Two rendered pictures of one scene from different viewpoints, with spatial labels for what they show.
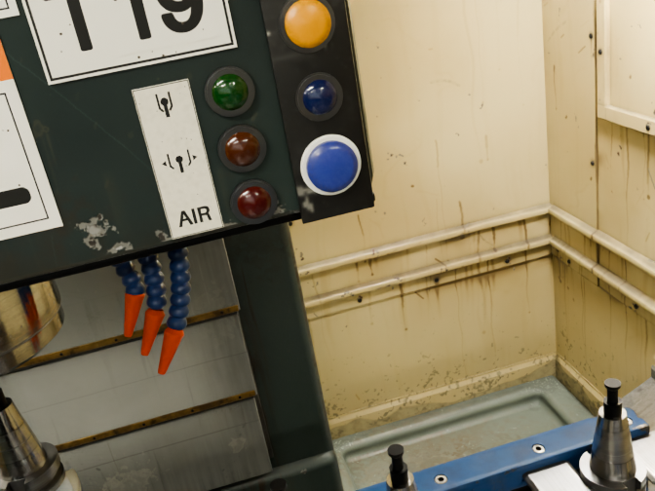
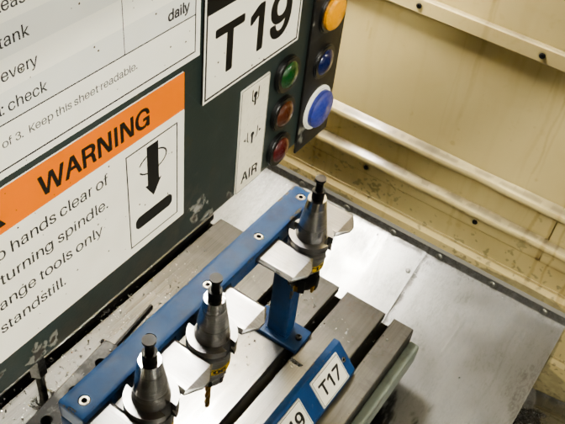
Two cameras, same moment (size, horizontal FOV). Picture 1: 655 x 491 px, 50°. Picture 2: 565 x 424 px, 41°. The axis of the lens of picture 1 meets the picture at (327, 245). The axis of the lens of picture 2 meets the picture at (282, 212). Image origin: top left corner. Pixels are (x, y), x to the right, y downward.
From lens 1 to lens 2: 43 cm
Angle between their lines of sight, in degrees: 46
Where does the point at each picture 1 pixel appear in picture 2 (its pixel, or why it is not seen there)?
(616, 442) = (322, 218)
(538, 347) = not seen: hidden behind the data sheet
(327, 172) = (321, 115)
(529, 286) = not seen: hidden behind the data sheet
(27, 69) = (192, 98)
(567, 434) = (271, 219)
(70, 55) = (219, 76)
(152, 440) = not seen: outside the picture
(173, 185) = (245, 155)
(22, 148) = (176, 162)
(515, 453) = (245, 245)
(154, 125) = (246, 113)
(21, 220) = (162, 220)
